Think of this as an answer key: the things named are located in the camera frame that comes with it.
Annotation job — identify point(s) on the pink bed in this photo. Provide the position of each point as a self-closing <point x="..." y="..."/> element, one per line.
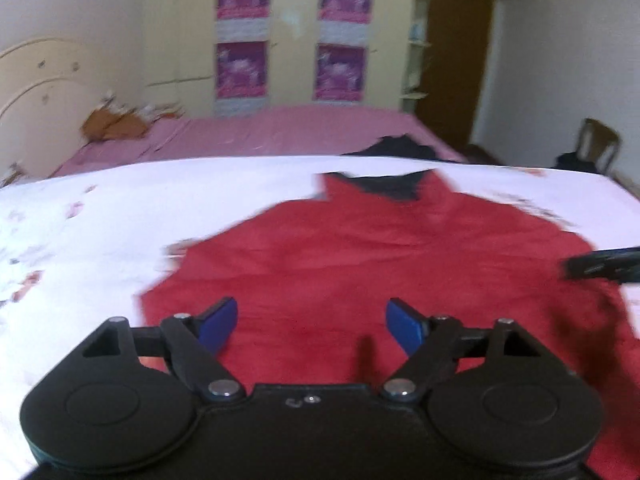
<point x="280" y="132"/>

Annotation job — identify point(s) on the small patterned cloth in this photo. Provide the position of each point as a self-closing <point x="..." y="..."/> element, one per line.
<point x="11" y="175"/>

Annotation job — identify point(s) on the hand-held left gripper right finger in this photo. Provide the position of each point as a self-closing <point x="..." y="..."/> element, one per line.
<point x="406" y="327"/>

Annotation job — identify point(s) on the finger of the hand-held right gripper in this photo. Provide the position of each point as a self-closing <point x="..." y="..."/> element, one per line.
<point x="600" y="265"/>

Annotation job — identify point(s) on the red jacket with dark lining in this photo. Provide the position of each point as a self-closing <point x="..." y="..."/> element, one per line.
<point x="350" y="260"/>

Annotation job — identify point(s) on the cream wardrobe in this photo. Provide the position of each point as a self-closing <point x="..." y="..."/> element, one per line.
<point x="292" y="35"/>

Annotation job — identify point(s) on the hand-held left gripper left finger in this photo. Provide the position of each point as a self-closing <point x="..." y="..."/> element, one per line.
<point x="219" y="325"/>

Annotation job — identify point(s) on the wooden chair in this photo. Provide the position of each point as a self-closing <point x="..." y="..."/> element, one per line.
<point x="600" y="142"/>

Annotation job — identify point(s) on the black bag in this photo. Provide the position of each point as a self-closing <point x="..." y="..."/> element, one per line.
<point x="575" y="161"/>

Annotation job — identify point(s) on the cream headboard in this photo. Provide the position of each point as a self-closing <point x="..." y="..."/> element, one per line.
<point x="40" y="90"/>

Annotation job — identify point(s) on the white floral bed sheet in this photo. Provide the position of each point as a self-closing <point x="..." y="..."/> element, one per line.
<point x="95" y="220"/>

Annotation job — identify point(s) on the brown crumpled cloth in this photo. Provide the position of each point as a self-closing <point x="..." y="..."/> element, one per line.
<point x="112" y="125"/>

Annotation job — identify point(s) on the brown wooden door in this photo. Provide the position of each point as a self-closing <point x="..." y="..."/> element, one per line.
<point x="455" y="60"/>

